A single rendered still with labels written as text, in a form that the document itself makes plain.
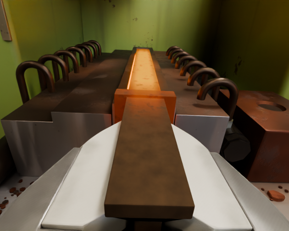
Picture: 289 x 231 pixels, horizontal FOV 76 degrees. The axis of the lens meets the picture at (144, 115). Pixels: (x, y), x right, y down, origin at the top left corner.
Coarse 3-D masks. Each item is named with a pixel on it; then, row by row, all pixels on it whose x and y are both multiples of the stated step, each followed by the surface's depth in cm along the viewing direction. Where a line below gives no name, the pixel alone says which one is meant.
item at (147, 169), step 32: (128, 96) 14; (160, 96) 14; (128, 128) 10; (160, 128) 10; (128, 160) 7; (160, 160) 7; (128, 192) 6; (160, 192) 6; (128, 224) 7; (160, 224) 6
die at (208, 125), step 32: (96, 64) 38; (128, 64) 30; (160, 64) 36; (64, 96) 22; (96, 96) 19; (192, 96) 20; (32, 128) 16; (64, 128) 16; (96, 128) 17; (192, 128) 17; (224, 128) 17; (32, 160) 18
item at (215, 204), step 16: (176, 128) 11; (192, 144) 10; (192, 160) 9; (208, 160) 9; (192, 176) 8; (208, 176) 8; (192, 192) 7; (208, 192) 7; (224, 192) 7; (208, 208) 6; (224, 208) 6; (240, 208) 6; (176, 224) 7; (192, 224) 6; (208, 224) 6; (224, 224) 6; (240, 224) 6
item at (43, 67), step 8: (24, 64) 19; (32, 64) 19; (40, 64) 20; (16, 72) 20; (24, 72) 20; (48, 72) 20; (24, 80) 21; (48, 80) 20; (24, 88) 21; (48, 88) 21; (24, 96) 21
